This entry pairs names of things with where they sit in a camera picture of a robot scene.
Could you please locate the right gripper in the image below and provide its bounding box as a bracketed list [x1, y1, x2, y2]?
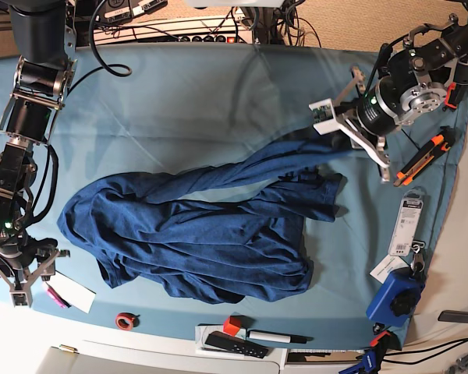
[0, 249, 70, 307]

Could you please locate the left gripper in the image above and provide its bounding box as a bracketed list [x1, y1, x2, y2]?
[309, 65, 391, 183]

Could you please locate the dark blue t-shirt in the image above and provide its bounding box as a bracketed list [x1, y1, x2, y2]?
[57, 137, 346, 304]

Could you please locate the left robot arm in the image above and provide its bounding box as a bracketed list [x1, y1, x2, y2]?
[309, 2, 468, 182]

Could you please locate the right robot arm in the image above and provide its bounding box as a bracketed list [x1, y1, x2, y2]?
[0, 1, 77, 307]

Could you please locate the pink marker pen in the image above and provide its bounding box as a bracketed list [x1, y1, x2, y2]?
[44, 284, 71, 309]

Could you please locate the white paper card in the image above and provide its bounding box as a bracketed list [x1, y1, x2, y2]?
[48, 272, 96, 314]

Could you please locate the orange black utility knife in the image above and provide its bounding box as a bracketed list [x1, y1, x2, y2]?
[393, 126, 456, 187]

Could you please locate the red tape roll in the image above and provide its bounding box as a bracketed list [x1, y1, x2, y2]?
[115, 312, 140, 331]

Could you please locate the orange black clamp top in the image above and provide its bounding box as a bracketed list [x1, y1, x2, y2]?
[442, 83, 468, 111]

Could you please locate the packaged tool blister pack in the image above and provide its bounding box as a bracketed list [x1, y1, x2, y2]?
[388, 188, 425, 256]

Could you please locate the power strip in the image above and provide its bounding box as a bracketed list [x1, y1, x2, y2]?
[94, 14, 254, 45]

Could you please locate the white label card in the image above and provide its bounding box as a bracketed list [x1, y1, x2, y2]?
[370, 255, 409, 284]

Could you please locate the blue box with knob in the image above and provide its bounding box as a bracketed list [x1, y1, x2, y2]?
[366, 268, 426, 327]

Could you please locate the light blue table cloth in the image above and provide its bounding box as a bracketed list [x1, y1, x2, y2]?
[0, 41, 468, 351]

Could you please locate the black remote control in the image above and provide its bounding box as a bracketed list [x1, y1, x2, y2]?
[205, 331, 269, 358]

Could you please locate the red cube block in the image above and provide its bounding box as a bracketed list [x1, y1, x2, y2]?
[222, 316, 242, 337]

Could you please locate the black phone device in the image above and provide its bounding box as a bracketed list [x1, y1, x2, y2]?
[438, 310, 468, 323]

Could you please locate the orange clamp bottom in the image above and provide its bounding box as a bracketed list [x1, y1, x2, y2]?
[370, 330, 392, 348]

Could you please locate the white marker pen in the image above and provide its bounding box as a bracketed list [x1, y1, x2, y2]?
[246, 330, 311, 344]

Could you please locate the blue spring clamp bottom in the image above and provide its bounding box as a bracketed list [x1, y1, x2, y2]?
[339, 351, 384, 374]

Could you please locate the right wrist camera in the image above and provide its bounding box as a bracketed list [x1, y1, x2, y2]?
[10, 291, 33, 308]

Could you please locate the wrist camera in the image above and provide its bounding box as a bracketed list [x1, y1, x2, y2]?
[309, 98, 340, 136]
[10, 291, 33, 308]

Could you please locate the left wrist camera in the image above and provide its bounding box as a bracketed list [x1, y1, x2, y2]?
[309, 98, 340, 136]

